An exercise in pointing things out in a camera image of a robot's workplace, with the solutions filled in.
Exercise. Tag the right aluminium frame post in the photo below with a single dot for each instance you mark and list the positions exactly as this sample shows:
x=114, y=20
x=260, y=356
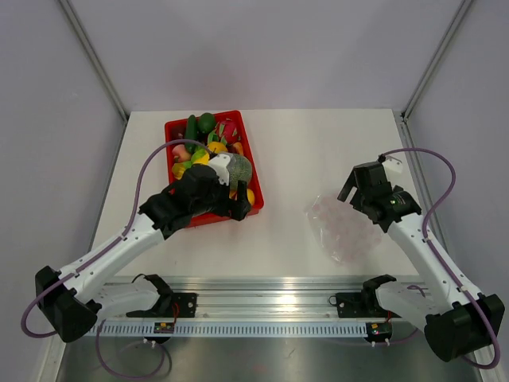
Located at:
x=435, y=60

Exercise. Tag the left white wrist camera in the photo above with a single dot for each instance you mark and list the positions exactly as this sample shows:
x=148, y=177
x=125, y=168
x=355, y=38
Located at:
x=220, y=164

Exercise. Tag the dark red apple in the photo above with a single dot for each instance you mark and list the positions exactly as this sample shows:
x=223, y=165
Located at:
x=178, y=132

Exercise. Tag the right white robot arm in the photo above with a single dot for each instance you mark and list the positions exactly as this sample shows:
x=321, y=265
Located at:
x=459, y=318

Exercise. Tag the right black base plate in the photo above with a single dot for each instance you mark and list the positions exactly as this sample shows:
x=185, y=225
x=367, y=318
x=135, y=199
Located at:
x=354, y=304

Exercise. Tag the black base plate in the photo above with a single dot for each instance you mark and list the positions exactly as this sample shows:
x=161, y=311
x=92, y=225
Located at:
x=179, y=304
x=354, y=304

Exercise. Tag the green avocado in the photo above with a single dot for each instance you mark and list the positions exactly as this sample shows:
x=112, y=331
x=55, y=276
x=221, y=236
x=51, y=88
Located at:
x=206, y=123

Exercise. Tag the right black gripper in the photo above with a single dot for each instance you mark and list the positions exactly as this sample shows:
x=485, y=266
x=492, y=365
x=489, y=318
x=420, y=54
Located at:
x=351, y=182

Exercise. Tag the yellow banana bunch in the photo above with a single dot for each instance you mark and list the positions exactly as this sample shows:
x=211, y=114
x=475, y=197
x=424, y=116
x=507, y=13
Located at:
x=178, y=169

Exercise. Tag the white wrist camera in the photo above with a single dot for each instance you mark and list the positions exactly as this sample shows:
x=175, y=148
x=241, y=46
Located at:
x=220, y=164
x=391, y=164

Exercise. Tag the clear zip top bag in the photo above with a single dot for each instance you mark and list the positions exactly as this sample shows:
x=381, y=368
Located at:
x=343, y=234

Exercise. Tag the aluminium mounting rail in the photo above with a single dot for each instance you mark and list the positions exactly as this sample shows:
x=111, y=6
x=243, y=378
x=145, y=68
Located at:
x=265, y=299

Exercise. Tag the white slotted cable duct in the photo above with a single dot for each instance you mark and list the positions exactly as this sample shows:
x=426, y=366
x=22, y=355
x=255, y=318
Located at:
x=230, y=329

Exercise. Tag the left aluminium frame post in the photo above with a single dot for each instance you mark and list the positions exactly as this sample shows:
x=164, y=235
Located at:
x=78, y=29

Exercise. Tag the orange yellow round fruit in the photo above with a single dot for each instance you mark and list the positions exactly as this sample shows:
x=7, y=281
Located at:
x=251, y=196

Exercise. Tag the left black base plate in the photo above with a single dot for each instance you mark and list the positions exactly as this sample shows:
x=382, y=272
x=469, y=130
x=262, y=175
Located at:
x=179, y=304

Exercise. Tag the yellow pear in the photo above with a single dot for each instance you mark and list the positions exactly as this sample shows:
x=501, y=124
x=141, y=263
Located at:
x=201, y=156

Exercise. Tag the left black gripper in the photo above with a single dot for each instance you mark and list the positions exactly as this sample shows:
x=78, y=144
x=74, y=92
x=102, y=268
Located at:
x=237, y=208

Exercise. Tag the aluminium frame post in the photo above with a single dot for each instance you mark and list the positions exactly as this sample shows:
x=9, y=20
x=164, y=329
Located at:
x=435, y=60
x=78, y=29

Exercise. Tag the netted green melon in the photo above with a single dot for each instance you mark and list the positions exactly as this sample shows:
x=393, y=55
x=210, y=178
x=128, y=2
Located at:
x=239, y=169

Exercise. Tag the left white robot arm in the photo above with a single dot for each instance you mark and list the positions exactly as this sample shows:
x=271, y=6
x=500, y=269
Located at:
x=75, y=297

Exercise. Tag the dark green cucumber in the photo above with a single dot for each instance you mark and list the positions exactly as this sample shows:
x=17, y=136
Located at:
x=191, y=133

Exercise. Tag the pink dragon fruit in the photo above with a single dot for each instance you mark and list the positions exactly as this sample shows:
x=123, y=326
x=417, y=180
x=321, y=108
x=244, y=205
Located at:
x=228, y=132

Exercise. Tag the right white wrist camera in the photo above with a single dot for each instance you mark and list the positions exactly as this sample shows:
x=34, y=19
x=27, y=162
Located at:
x=391, y=164

